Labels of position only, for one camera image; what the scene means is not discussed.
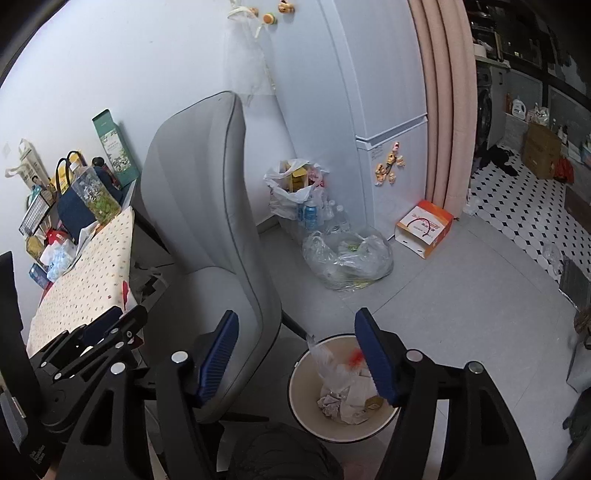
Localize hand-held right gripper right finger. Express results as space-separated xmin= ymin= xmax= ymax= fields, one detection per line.
xmin=355 ymin=307 xmax=539 ymax=480

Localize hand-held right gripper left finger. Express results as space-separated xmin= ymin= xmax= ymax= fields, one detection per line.
xmin=58 ymin=310 xmax=241 ymax=480

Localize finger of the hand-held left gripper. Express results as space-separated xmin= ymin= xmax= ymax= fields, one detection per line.
xmin=51 ymin=305 xmax=148 ymax=385
xmin=30 ymin=307 xmax=124 ymax=370

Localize cream round trash bin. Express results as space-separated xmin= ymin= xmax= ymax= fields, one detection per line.
xmin=287 ymin=335 xmax=402 ymax=444

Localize floral tablecloth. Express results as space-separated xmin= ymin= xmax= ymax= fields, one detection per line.
xmin=27 ymin=205 xmax=139 ymax=356

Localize blue tissue box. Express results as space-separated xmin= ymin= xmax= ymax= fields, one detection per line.
xmin=46 ymin=240 xmax=77 ymax=282

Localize clear plastic bag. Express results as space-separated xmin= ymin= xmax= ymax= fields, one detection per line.
xmin=302 ymin=226 xmax=394 ymax=291

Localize dark cloth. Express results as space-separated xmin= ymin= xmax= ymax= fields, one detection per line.
xmin=226 ymin=422 xmax=345 ymax=480

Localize navy lunch bag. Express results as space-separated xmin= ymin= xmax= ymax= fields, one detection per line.
xmin=55 ymin=157 xmax=95 ymax=232

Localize clear bottle with plants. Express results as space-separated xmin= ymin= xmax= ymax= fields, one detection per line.
xmin=71 ymin=166 xmax=122 ymax=227

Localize grey chair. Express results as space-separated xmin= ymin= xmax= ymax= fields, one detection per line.
xmin=141 ymin=91 xmax=315 ymax=423

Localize orange cardboard box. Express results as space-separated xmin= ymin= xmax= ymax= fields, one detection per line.
xmin=394 ymin=199 xmax=455 ymax=259

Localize clear plastic bottles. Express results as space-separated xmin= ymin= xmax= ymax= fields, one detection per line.
xmin=323 ymin=200 xmax=352 ymax=234

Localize printed paper tote bag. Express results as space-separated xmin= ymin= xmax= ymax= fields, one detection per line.
xmin=6 ymin=138 xmax=49 ymax=195

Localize green box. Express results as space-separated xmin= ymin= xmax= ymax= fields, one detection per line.
xmin=92 ymin=109 xmax=140 ymax=188

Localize white plastic bag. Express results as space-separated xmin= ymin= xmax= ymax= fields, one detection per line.
xmin=264 ymin=158 xmax=331 ymax=232

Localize yellow figure magnets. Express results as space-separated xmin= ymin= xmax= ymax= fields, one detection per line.
xmin=374 ymin=143 xmax=407 ymax=188

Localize black cloth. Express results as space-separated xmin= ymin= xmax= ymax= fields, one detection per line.
xmin=478 ymin=144 xmax=520 ymax=176

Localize red bag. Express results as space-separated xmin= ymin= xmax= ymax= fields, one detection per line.
xmin=553 ymin=157 xmax=575 ymax=183

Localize brown cardboard box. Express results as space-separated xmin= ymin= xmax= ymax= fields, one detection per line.
xmin=523 ymin=121 xmax=563 ymax=181

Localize white fridge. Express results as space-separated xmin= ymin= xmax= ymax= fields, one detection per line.
xmin=272 ymin=0 xmax=432 ymax=245

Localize washing machine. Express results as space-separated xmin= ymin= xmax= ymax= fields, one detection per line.
xmin=475 ymin=60 xmax=509 ymax=153

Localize white mesh bag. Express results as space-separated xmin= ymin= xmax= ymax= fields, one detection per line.
xmin=224 ymin=4 xmax=278 ymax=107

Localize black wire basket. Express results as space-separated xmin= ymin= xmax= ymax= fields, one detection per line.
xmin=18 ymin=189 xmax=58 ymax=236

